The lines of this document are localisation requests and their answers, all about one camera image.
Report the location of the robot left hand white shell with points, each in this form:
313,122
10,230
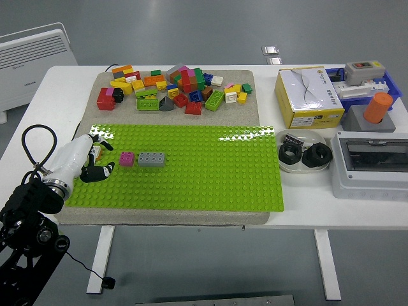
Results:
68,159

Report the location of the magenta square brick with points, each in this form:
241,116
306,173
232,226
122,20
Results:
127,159

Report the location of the red pink black brick assembly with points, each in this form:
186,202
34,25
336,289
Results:
105,100

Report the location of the green studded baseplate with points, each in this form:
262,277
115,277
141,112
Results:
204,175

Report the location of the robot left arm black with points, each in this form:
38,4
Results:
28,197

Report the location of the grey long brick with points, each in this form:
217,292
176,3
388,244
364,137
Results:
151,160

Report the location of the yellow arch brick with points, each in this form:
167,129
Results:
122,84

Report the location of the lime hollow long brick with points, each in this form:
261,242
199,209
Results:
147,104

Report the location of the small grey brick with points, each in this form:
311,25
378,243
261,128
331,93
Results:
118,74

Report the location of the white table leg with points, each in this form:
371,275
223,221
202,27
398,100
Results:
326,264
102,255

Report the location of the yellow square brick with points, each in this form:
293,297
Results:
138,84

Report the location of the lime flat brick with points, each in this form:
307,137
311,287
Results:
146,93

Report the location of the white panel heater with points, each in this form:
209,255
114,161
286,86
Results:
32,63

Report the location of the red and white brick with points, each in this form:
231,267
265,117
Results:
132,75

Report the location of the grey slope brick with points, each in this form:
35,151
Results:
166,103

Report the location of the orange long brick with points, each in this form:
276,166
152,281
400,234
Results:
153,80

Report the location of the small yellow brick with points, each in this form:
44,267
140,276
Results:
161,85

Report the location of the small green brick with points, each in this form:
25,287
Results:
155,72

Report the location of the blue and yellow brick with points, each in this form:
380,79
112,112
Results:
172,91

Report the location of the red square brick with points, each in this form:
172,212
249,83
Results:
180,100

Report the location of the brown and orange brick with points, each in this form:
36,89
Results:
175,79

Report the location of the red slope brick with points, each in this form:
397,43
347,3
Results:
193,108

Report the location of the large grey brick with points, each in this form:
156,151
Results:
174,69

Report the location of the tall red brick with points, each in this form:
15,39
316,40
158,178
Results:
186,82

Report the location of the blue square brick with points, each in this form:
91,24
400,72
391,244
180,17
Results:
195,96

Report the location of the green brick stack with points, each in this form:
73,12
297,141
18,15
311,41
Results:
199,78

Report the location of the grey-brown mat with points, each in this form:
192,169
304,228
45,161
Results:
223,118

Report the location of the small blue brick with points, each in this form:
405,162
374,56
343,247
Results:
208,78

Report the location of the white square brick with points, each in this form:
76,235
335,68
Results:
230,96

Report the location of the pink flat brick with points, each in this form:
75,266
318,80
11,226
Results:
229,85

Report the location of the small dark packet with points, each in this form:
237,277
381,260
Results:
291,138

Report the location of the silver floor socket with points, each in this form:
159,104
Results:
274,61
270,49

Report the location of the large black hex nut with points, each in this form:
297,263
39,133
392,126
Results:
307,159

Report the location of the white table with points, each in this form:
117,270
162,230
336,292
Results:
303,216

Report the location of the white dish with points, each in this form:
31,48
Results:
314,137

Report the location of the yellow white cardboard box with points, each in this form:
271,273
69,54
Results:
306,92

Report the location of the black adapter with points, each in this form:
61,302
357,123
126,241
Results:
334,77

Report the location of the grey block holder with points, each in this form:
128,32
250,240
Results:
354,121

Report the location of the white terminal strip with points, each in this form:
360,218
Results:
350,90

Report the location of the white distribution box clear cover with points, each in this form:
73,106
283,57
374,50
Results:
366,188

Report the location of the orange cylinder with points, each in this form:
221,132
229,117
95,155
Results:
377,108

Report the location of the blue plastic bin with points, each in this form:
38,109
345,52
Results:
393,87

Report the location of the grey switch box red button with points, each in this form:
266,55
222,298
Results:
363,75

